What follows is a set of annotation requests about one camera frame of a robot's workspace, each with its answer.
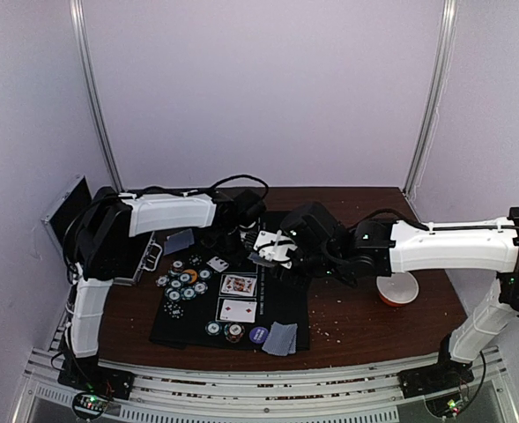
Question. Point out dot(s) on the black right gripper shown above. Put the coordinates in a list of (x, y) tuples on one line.
[(285, 268)]

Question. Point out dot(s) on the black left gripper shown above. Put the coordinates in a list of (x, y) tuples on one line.
[(233, 256)]

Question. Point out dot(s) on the face up spades card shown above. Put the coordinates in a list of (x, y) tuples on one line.
[(218, 264)]

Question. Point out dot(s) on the blue backed playing card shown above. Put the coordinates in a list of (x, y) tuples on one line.
[(179, 241)]

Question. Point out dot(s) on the blue green fifty chip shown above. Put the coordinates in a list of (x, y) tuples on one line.
[(204, 274)]

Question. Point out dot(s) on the face up king card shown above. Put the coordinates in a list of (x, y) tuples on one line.
[(238, 285)]

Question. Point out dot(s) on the orange big blind button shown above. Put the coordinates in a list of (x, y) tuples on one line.
[(189, 277)]

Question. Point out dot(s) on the red black hundred chip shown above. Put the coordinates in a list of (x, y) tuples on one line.
[(177, 266)]

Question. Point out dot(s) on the face up diamonds card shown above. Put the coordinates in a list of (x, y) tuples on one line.
[(237, 311)]

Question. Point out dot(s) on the purple small blind button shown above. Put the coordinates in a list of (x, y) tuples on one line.
[(258, 335)]

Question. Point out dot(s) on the mixed colour chip stack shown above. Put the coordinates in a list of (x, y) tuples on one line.
[(234, 332)]

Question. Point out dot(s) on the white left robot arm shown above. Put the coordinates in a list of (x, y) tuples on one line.
[(151, 209)]

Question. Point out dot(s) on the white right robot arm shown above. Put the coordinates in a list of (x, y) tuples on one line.
[(380, 247)]

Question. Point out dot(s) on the orange white bowl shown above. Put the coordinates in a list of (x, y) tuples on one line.
[(398, 290)]

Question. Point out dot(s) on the black poker play mat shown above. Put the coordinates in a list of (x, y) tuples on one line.
[(277, 302)]

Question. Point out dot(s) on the aluminium poker chip case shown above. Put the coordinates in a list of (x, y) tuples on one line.
[(91, 232)]

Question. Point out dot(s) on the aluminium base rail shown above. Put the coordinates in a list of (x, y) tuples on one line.
[(364, 393)]

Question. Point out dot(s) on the aluminium frame post left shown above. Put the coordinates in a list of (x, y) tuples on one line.
[(77, 15)]

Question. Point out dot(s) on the aluminium frame post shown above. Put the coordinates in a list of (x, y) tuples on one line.
[(431, 110), (77, 15)]

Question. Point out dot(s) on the aluminium frame post right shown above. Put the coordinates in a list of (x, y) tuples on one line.
[(431, 110)]

